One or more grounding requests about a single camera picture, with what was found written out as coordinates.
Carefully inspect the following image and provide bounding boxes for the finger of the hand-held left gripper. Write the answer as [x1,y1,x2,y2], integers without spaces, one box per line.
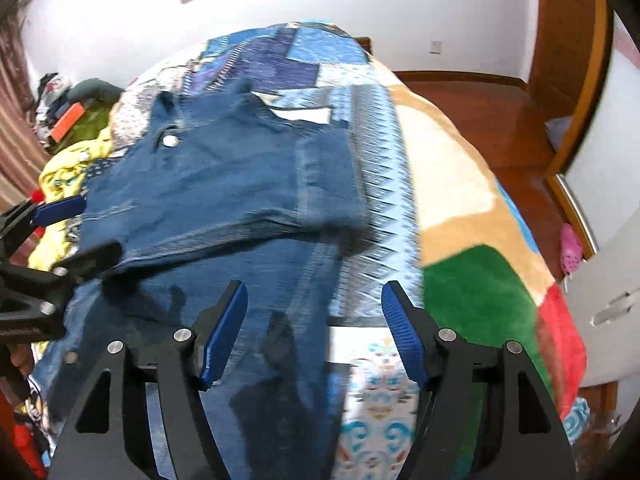
[44,241,124,291]
[0,194,87,236]

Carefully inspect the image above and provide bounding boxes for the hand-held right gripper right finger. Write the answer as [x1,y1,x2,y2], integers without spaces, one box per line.
[381,280,581,480]

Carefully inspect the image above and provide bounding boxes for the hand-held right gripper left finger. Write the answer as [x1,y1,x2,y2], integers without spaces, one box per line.
[47,280,249,480]

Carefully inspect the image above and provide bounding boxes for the blue denim jeans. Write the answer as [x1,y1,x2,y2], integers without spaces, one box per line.
[45,77,373,480]

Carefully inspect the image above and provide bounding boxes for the pile of mixed clothes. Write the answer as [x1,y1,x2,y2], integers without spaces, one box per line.
[34,72,127,153]

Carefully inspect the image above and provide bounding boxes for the yellow printed cloth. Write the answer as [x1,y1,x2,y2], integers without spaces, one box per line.
[27,127,117,272]

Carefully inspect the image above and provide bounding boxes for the white teal printed sheet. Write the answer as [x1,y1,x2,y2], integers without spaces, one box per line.
[324,319,433,480]

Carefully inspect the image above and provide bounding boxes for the orange box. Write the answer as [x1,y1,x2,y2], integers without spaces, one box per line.
[50,101,86,143]

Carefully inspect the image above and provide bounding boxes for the brown curtain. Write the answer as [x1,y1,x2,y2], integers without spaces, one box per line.
[0,7,51,213]

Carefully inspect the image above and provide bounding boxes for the red cloth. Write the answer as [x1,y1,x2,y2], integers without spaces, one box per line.
[0,395,51,480]

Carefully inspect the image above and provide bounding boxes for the colourful fleece blanket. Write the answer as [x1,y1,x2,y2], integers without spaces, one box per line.
[369,54,589,466]

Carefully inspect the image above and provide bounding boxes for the pink slipper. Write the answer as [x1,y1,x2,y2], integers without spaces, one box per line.
[559,224,585,277]

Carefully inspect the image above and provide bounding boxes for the white cabinet door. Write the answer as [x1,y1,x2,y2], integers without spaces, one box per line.
[564,227,640,392]

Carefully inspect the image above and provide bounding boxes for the blue patchwork printed blanket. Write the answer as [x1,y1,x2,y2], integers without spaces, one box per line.
[110,21,427,322]

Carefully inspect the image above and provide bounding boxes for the wooden door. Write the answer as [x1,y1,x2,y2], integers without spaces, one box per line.
[527,0,616,261]

